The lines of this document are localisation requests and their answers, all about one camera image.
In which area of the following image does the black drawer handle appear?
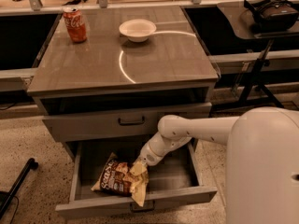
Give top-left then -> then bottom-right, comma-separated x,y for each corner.
118,116 -> 146,126
130,201 -> 155,213

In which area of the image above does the black side table stand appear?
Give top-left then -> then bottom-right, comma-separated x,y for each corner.
212,39 -> 284,111

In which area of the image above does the brown chip bag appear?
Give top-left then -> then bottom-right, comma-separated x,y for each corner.
91,153 -> 149,206

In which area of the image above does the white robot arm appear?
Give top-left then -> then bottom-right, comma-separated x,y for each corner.
132,107 -> 299,224

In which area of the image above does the black upper drawer handle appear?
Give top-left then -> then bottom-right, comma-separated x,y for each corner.
118,116 -> 146,126

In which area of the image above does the open lower drawer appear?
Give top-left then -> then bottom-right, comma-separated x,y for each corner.
56,135 -> 217,219

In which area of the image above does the grey drawer cabinet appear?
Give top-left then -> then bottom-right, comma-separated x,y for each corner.
27,6 -> 219,157

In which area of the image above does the black VR headset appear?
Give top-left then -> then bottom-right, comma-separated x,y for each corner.
244,0 -> 299,32

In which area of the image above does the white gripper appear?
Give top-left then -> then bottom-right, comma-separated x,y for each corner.
130,143 -> 164,175

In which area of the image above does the white bowl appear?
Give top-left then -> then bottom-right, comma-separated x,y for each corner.
119,19 -> 156,43

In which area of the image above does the black stand leg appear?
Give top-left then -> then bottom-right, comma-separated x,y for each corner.
0,158 -> 38,219

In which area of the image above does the black lower drawer handle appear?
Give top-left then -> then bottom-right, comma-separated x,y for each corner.
130,201 -> 155,213

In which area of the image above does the closed upper drawer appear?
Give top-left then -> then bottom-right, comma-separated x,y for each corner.
43,103 -> 211,142

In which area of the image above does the red cola can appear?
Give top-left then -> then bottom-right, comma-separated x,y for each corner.
63,7 -> 87,43

